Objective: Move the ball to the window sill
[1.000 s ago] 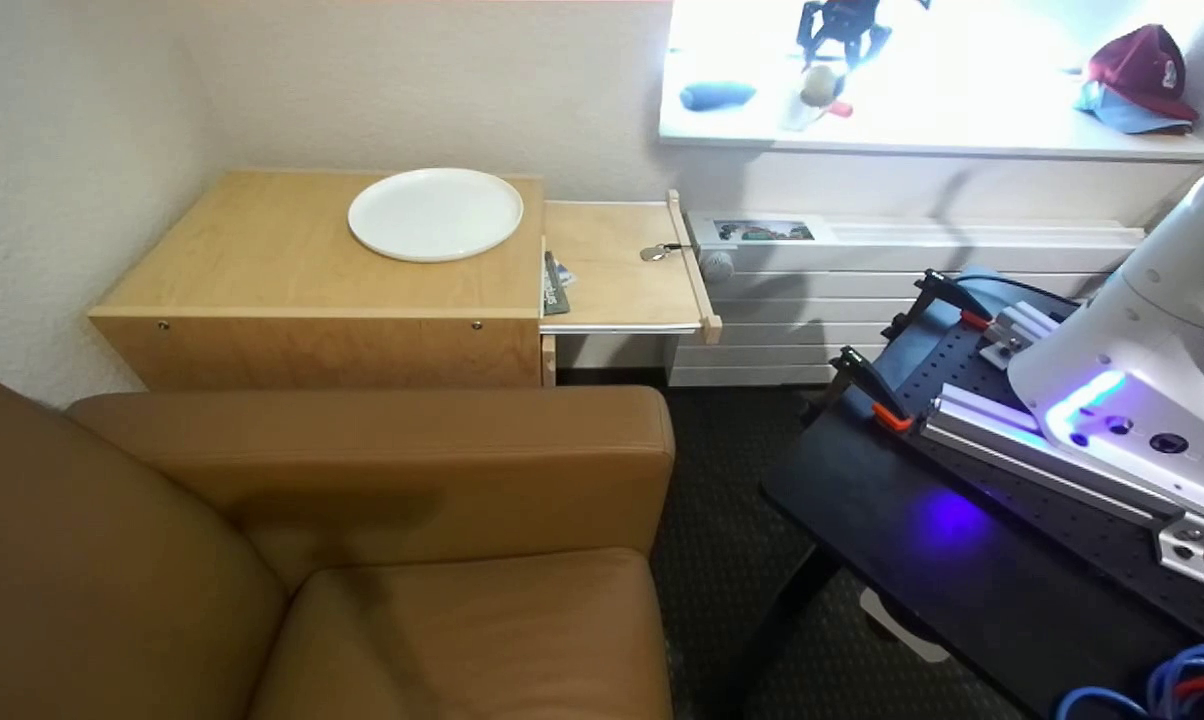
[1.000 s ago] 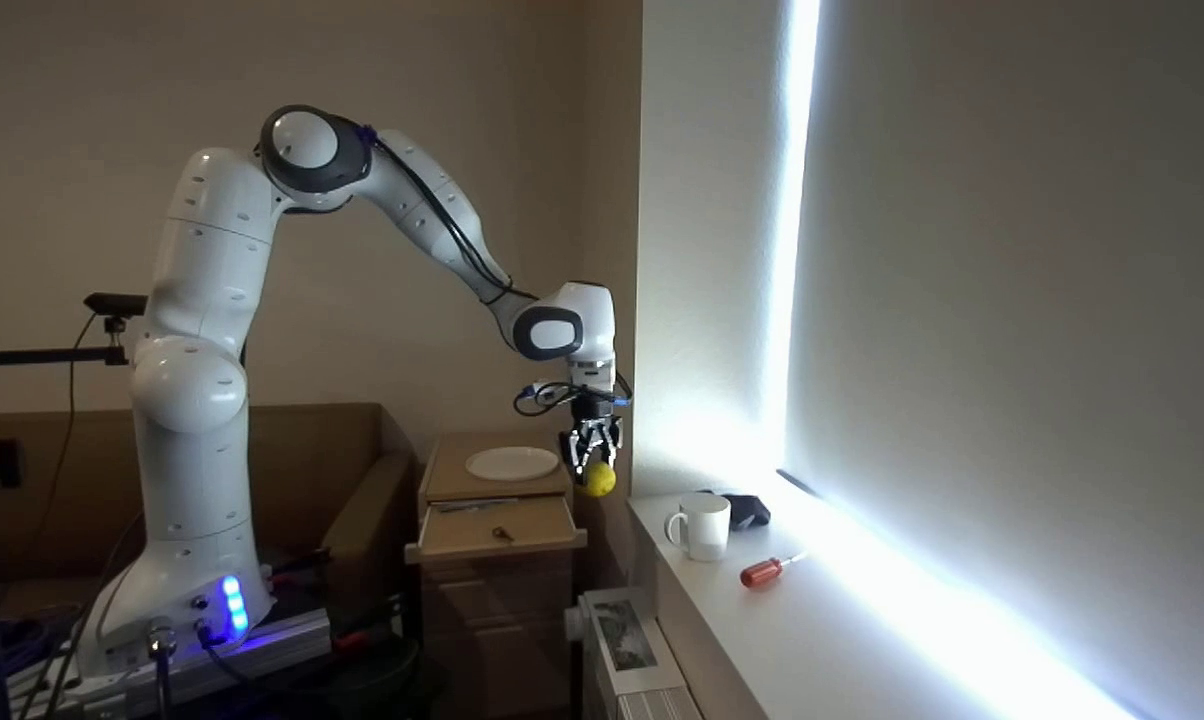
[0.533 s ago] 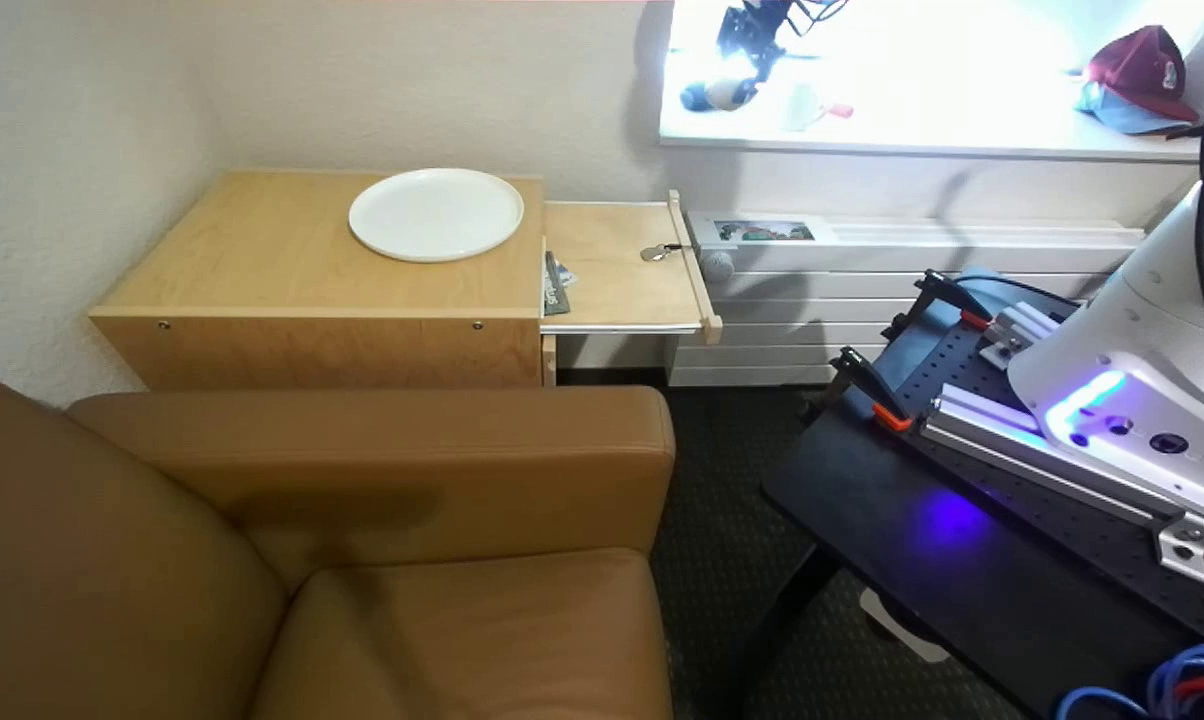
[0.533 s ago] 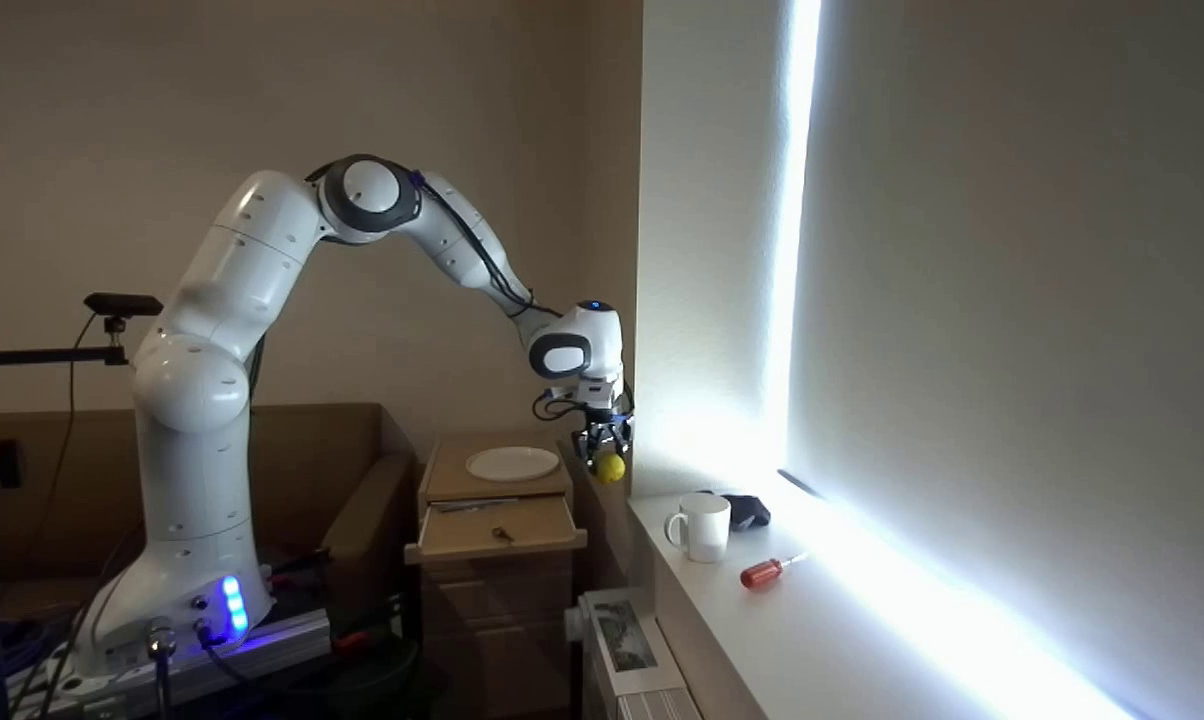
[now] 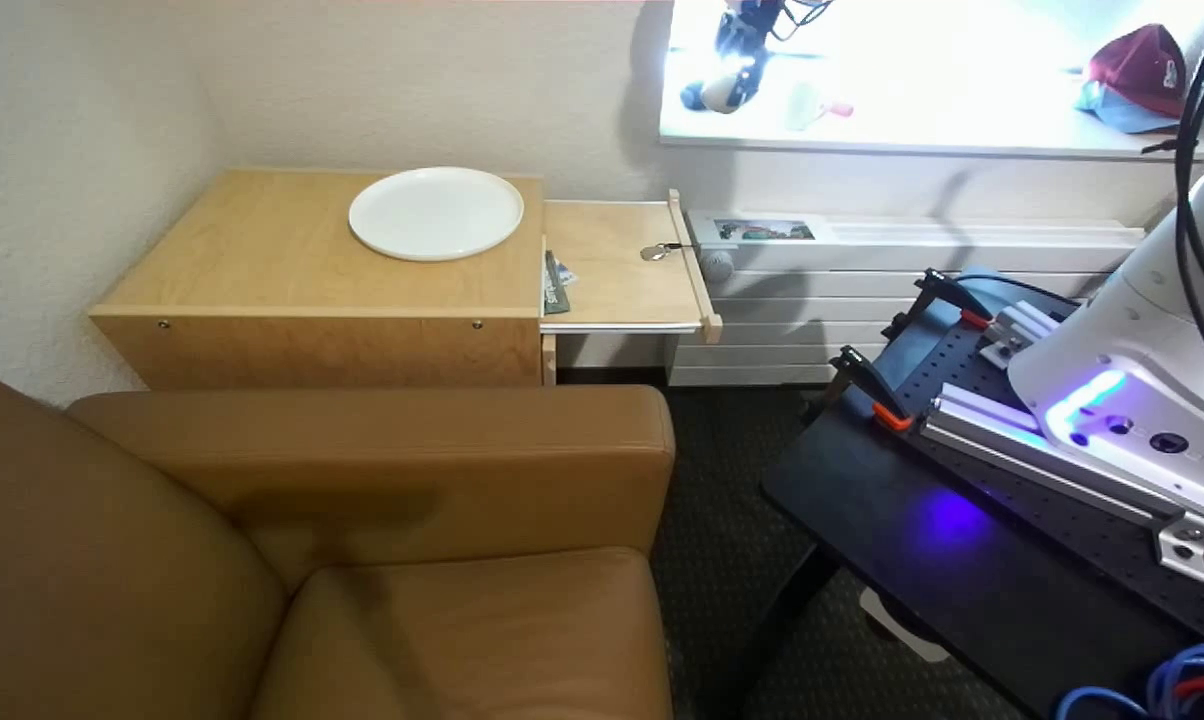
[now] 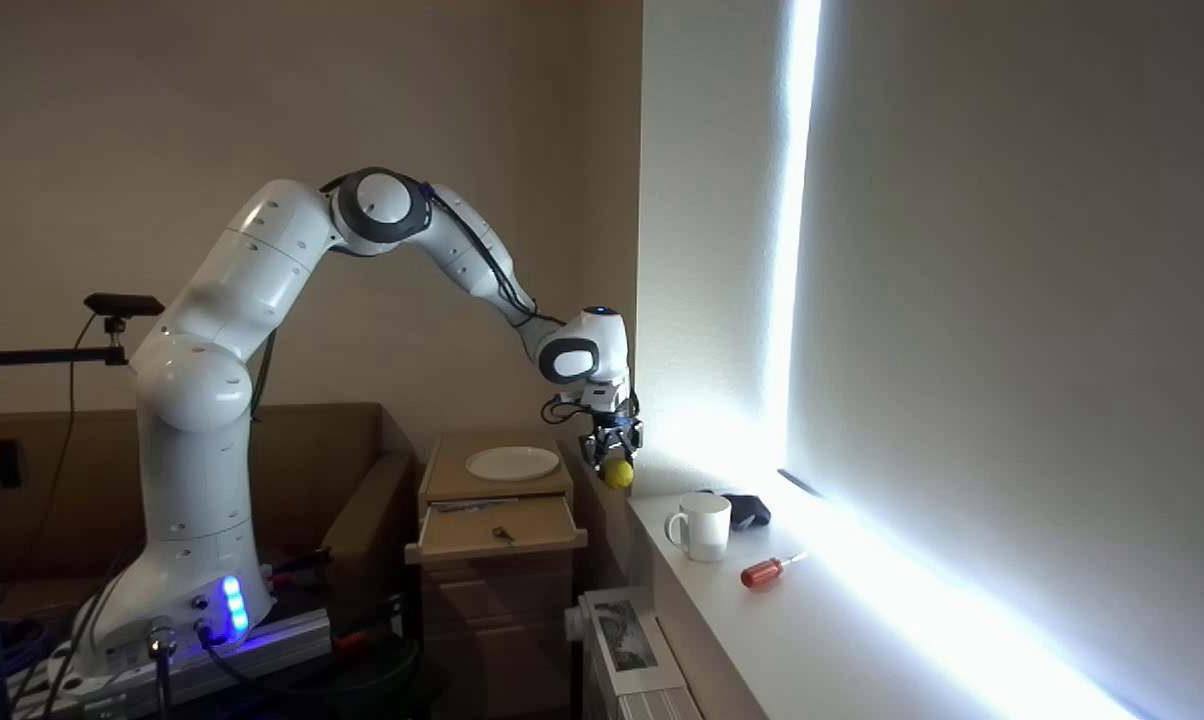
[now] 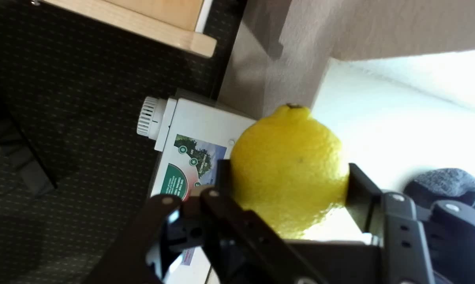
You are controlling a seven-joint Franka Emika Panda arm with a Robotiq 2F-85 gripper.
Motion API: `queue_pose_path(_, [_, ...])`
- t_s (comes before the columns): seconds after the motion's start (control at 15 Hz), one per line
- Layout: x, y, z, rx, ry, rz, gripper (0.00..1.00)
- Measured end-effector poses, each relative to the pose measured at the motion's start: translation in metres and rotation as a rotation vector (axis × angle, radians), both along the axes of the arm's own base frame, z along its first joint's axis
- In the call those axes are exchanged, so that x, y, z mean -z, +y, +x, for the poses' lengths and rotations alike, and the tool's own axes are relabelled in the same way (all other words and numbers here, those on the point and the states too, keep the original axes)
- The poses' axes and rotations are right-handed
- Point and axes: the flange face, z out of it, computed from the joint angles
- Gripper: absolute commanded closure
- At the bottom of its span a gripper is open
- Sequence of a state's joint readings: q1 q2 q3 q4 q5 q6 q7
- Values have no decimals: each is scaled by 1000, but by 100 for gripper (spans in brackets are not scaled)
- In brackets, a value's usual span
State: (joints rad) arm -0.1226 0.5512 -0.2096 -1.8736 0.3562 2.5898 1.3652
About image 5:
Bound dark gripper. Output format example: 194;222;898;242
674;0;792;118

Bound white window sill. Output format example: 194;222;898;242
654;101;1204;166

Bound white baseboard heater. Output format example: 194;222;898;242
662;208;1150;392

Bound white round plate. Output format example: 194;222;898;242
345;166;526;265

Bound maroon baseball cap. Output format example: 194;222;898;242
1071;20;1193;141

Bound light wooden cabinet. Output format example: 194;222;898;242
87;166;553;392

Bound black robot table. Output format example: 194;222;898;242
720;383;1204;720

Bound white paper sheet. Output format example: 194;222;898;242
854;583;953;668

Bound brown leather armchair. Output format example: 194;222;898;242
0;364;679;720

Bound black clamp orange handle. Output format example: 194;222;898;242
829;343;921;441
911;267;1000;338

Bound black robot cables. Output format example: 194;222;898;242
1169;0;1204;414

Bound silver aluminium rail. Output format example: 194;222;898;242
914;380;1204;571

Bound silver corner bracket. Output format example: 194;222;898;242
1150;507;1204;583

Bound blue coiled cables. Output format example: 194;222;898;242
1055;642;1204;720

